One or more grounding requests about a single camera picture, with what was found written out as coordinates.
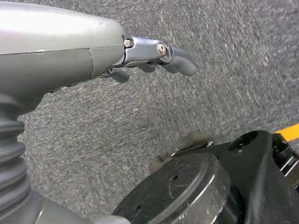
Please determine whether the robot left arm ribbed sleeve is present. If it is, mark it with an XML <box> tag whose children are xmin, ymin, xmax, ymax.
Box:
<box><xmin>0</xmin><ymin>94</ymin><xmax>131</xmax><ymax>224</ymax></box>

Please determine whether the yellow floor tape marking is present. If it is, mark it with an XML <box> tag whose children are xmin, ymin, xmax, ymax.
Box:
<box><xmin>273</xmin><ymin>123</ymin><xmax>299</xmax><ymax>143</ymax></box>

